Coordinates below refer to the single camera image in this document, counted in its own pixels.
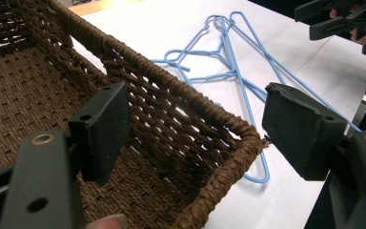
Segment white board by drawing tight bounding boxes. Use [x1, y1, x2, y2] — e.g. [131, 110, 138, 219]
[71, 0, 366, 229]

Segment blue wire hanger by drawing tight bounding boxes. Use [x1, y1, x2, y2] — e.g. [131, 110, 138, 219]
[228, 10, 363, 133]
[204, 14, 271, 185]
[151, 47, 268, 103]

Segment brown woven basket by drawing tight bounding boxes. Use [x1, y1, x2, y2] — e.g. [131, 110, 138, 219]
[0, 0, 270, 229]

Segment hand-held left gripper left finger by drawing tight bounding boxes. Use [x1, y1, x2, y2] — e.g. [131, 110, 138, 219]
[0, 81, 132, 229]

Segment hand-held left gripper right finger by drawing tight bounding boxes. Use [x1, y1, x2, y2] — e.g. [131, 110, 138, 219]
[261, 82, 366, 229]

